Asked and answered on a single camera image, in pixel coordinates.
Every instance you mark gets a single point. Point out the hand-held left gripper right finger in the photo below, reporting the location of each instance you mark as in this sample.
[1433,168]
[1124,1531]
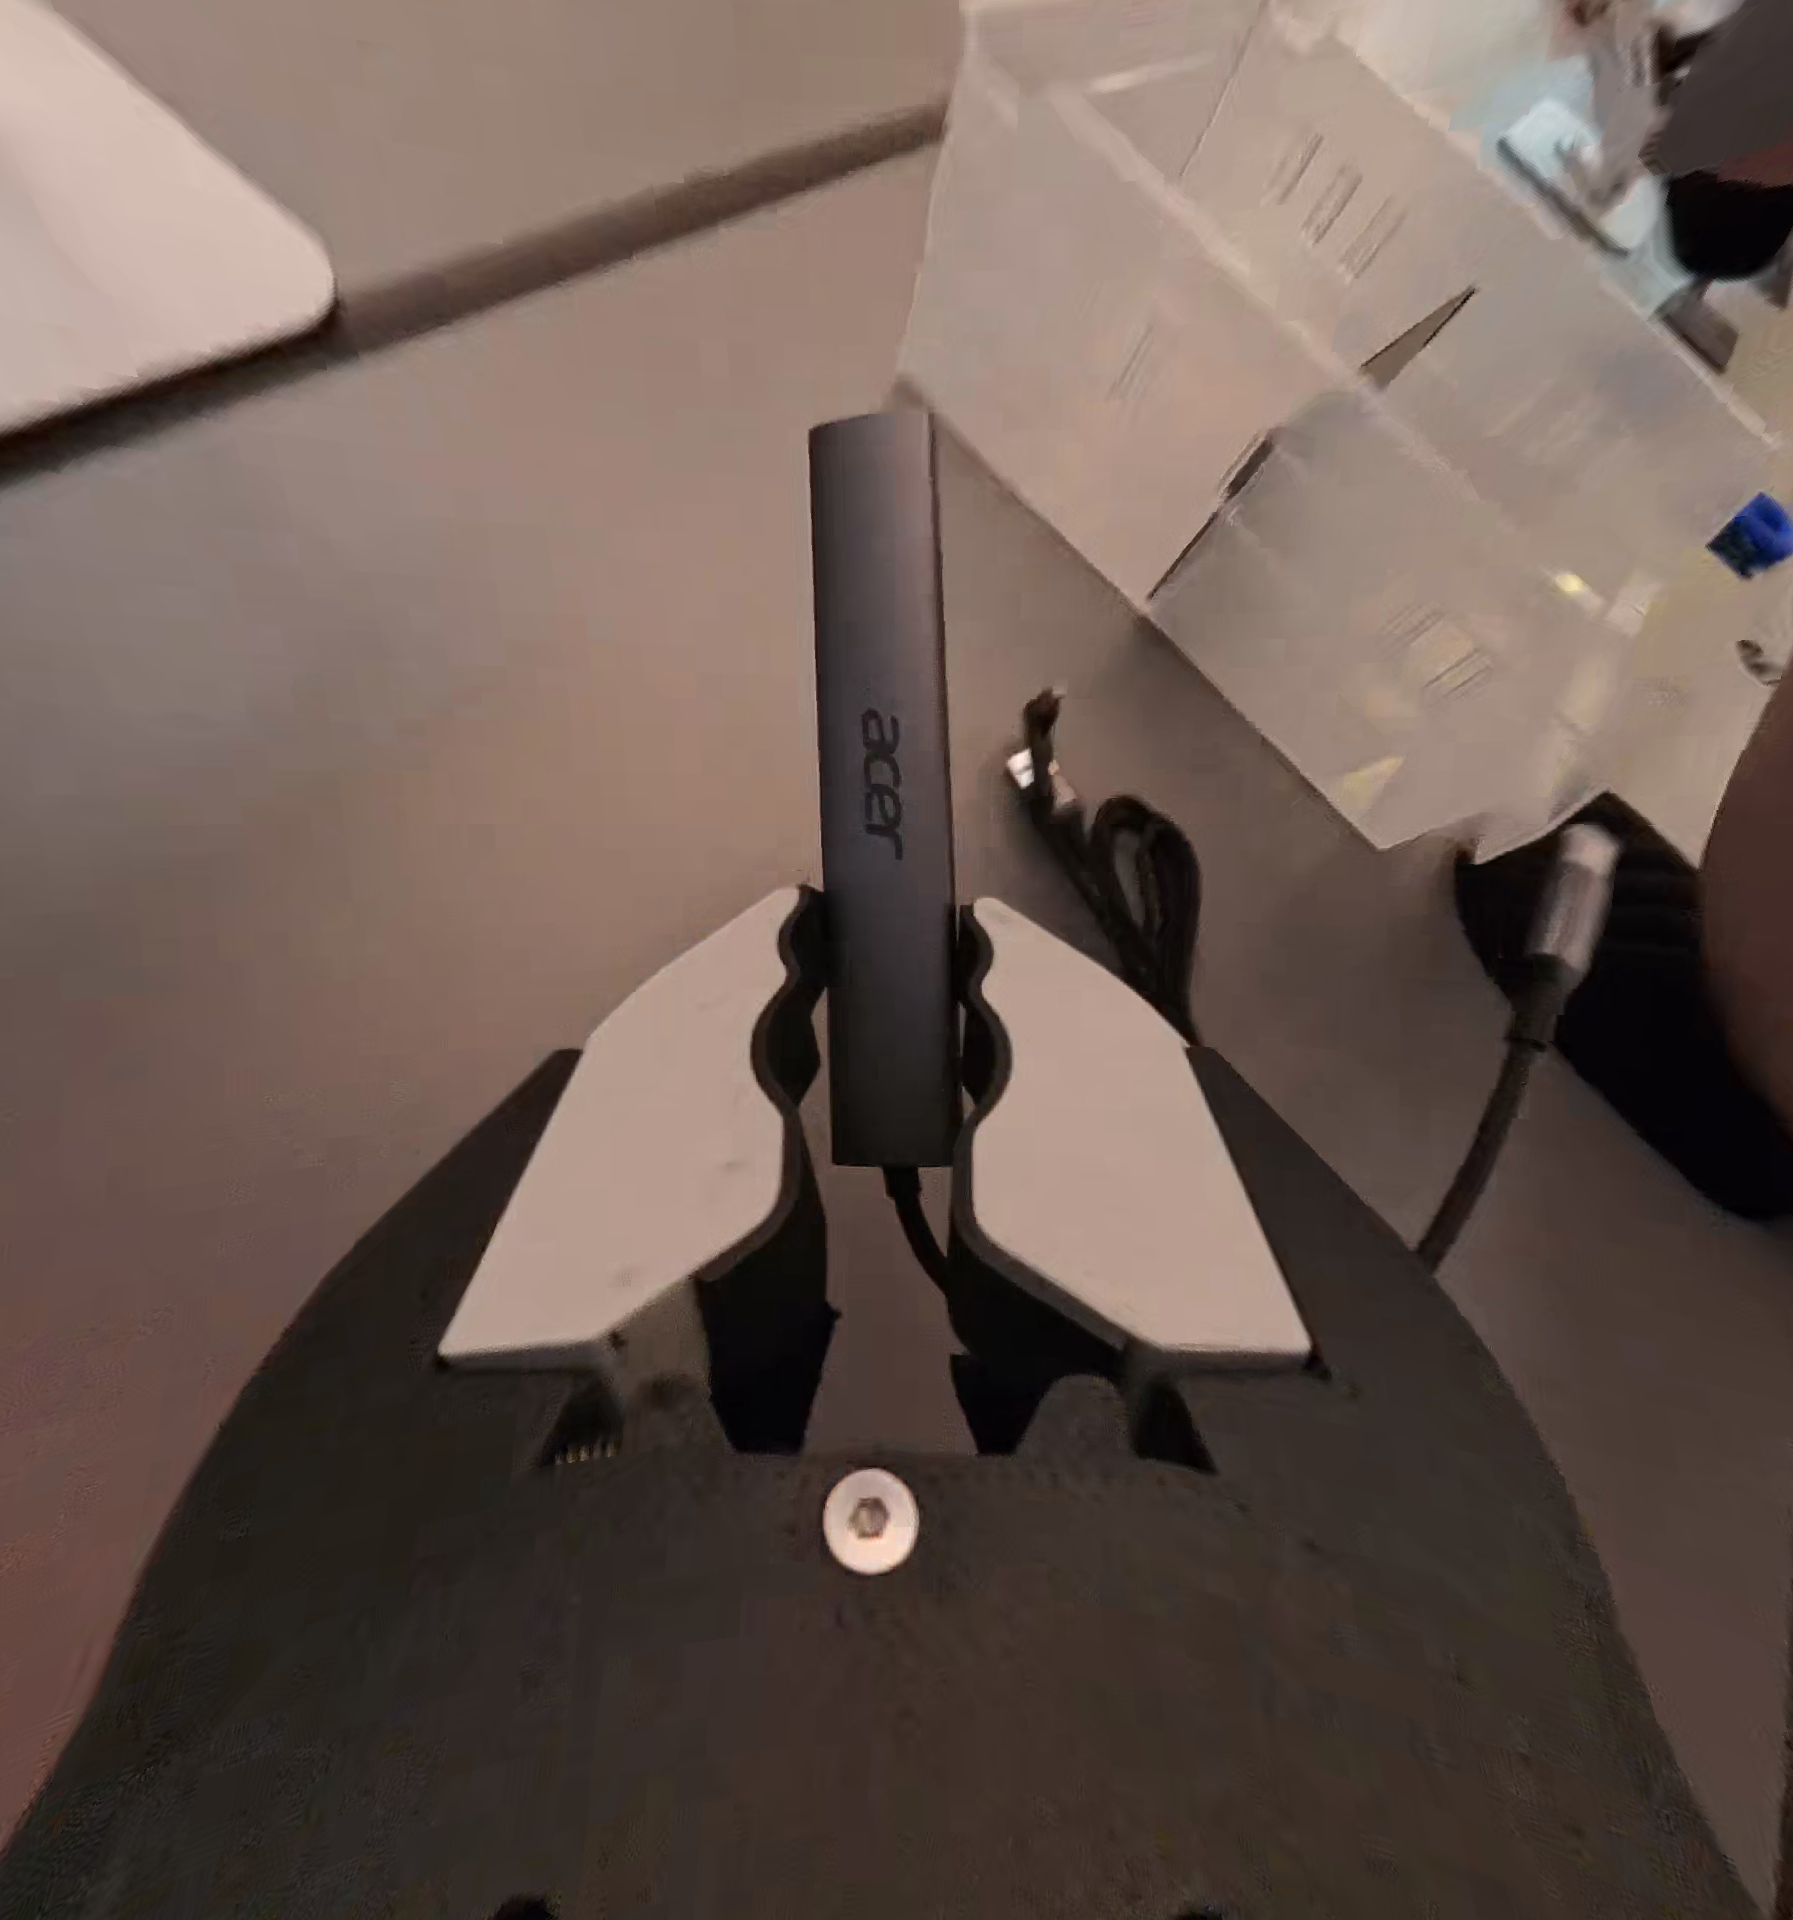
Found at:
[1119,1185]

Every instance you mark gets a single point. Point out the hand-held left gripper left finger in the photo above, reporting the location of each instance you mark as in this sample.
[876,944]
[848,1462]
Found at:
[639,1185]

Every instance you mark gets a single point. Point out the clear acrylic organizer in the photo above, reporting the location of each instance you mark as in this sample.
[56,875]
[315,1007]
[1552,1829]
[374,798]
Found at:
[1138,302]

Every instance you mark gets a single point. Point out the grey usb hub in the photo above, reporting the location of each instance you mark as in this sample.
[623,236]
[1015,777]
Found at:
[891,598]

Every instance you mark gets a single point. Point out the person's right forearm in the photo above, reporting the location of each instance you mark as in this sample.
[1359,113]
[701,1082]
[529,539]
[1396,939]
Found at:
[1788,898]

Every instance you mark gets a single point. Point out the dark blue object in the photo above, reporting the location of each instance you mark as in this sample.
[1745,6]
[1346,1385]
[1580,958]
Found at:
[1760,534]

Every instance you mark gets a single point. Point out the black organizer divider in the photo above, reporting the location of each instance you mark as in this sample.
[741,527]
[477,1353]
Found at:
[1422,333]

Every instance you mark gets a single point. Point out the black rounded pad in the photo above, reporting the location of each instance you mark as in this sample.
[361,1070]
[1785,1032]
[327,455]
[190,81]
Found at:
[1646,1019]

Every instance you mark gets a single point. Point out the white document stand frame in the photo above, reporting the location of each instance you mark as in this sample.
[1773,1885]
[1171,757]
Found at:
[87,225]

